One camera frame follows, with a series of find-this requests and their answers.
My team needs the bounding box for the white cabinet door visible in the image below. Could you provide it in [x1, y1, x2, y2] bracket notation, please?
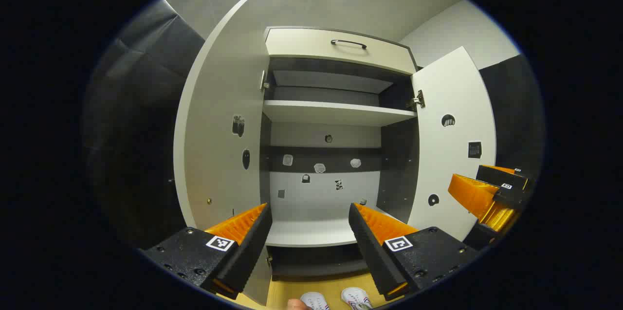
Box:
[174, 0, 273, 307]
[406, 46, 497, 242]

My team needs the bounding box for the white shoe cabinet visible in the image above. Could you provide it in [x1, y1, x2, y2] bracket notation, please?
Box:
[260, 26, 420, 281]

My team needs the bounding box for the black backdrop cloth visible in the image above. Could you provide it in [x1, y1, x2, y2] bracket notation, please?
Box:
[83, 0, 205, 250]
[479, 55, 545, 179]

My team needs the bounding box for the white canvas shoe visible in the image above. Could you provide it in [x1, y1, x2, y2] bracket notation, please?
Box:
[300, 292, 330, 310]
[341, 287, 373, 310]

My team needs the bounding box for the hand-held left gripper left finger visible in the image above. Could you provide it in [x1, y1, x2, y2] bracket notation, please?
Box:
[141, 202, 273, 301]

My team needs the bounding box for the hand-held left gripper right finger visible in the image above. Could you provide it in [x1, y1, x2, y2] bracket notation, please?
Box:
[348, 202, 480, 302]

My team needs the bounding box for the black drawer handle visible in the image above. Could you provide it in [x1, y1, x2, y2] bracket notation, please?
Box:
[331, 39, 367, 50]

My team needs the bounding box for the white cabinet shelf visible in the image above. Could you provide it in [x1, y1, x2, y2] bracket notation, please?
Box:
[263, 100, 418, 127]

